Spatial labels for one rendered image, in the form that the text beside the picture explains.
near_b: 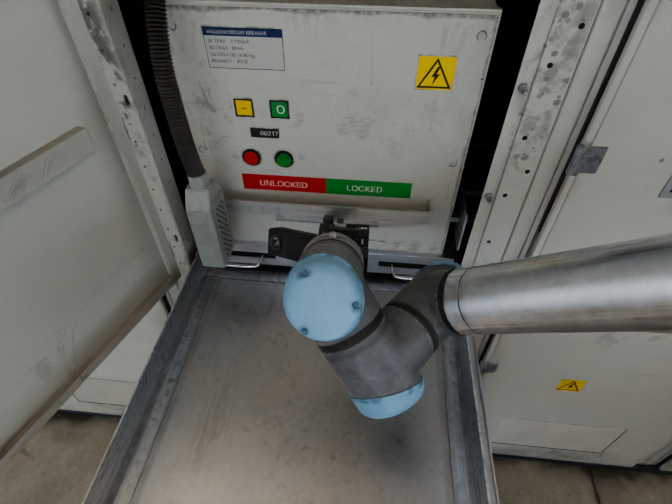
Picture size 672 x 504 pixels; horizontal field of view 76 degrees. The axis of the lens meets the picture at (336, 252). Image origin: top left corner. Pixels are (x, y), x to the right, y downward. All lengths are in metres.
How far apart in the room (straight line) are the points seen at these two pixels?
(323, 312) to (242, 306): 0.48
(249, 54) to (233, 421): 0.60
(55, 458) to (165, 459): 1.14
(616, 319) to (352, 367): 0.27
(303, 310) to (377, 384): 0.12
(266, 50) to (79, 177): 0.36
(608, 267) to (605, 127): 0.33
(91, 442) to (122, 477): 1.08
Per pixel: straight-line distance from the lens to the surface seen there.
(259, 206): 0.84
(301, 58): 0.72
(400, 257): 0.93
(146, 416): 0.86
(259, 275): 0.99
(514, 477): 1.76
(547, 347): 1.14
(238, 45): 0.73
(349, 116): 0.75
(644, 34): 0.70
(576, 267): 0.47
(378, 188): 0.82
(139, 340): 1.30
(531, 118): 0.73
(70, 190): 0.82
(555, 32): 0.68
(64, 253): 0.84
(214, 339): 0.91
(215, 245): 0.83
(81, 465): 1.88
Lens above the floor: 1.58
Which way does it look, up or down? 45 degrees down
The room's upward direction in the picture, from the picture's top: straight up
